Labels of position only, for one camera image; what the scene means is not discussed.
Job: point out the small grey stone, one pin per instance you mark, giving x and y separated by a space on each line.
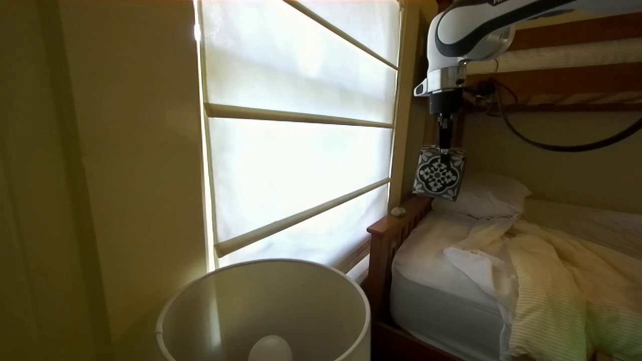
398 211

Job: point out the white mattress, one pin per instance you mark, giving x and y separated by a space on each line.
435 287

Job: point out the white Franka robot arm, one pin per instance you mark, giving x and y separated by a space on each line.
495 26

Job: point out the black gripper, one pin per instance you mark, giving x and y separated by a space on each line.
444 111

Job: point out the cream crumpled blanket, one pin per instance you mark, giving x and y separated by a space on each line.
574 287

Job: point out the brown wooden headboard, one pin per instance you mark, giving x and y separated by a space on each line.
388 248

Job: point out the white lamp shade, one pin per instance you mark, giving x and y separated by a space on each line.
264 302

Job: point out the white light bulb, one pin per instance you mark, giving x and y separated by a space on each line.
270 348

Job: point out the wooden bunk frame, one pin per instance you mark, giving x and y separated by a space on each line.
574 60

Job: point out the white pillow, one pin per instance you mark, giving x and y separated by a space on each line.
489 194

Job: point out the white roman window blind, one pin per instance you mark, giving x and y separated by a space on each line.
302 127

